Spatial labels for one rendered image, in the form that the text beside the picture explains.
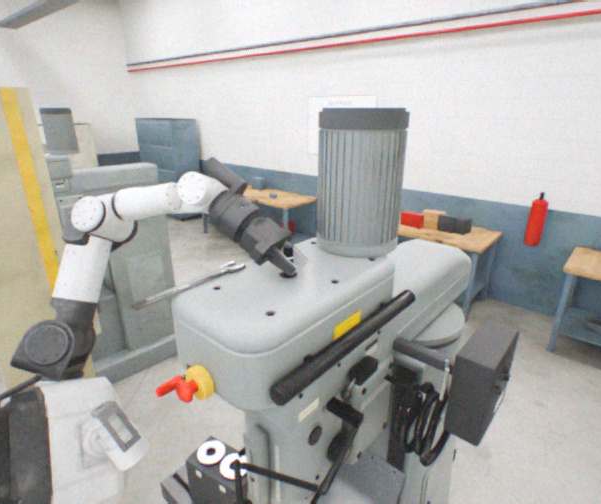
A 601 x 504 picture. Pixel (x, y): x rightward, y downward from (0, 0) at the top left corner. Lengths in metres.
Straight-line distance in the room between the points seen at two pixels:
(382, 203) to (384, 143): 0.13
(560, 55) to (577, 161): 1.03
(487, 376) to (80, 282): 0.87
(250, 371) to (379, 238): 0.43
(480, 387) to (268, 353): 0.48
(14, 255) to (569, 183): 4.67
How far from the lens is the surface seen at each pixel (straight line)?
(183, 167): 8.07
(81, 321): 0.95
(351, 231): 0.86
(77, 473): 0.93
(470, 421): 0.97
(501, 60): 4.93
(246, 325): 0.61
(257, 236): 0.74
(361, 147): 0.82
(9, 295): 2.40
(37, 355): 0.92
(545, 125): 4.79
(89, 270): 0.95
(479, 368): 0.89
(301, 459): 0.93
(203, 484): 1.46
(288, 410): 0.75
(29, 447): 0.89
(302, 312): 0.65
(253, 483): 1.01
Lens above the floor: 2.21
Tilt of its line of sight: 21 degrees down
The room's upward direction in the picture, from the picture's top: straight up
